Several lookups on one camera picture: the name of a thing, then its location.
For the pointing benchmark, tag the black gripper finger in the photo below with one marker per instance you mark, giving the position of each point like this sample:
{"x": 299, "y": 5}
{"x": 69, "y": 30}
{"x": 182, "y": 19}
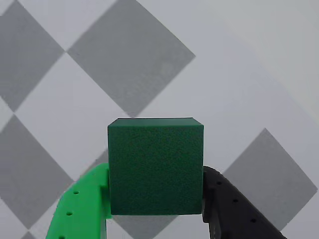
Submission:
{"x": 229, "y": 216}

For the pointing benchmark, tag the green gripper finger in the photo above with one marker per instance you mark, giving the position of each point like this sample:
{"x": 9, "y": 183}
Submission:
{"x": 82, "y": 206}

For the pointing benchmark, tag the dark green cube dice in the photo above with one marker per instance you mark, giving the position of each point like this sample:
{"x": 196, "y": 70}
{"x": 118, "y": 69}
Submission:
{"x": 155, "y": 169}

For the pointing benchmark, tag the grey white checkerboard mat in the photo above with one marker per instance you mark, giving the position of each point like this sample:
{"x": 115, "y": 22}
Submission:
{"x": 129, "y": 54}

